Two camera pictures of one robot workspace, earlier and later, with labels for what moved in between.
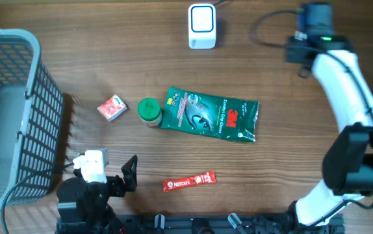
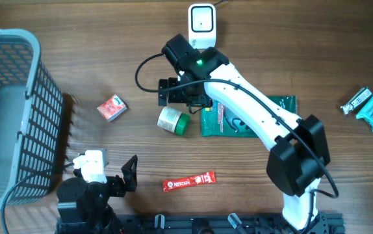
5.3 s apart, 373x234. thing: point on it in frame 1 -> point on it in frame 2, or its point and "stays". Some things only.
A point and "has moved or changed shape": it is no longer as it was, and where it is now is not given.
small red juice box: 112,108 stays
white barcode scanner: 202,26 stays
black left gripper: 129,180 stays
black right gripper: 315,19 -> 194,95
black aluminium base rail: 219,224 stays
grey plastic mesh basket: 21,120 stays
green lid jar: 150,112 -> 174,121
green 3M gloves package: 210,115 has moved or changed shape
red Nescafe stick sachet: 175,184 stays
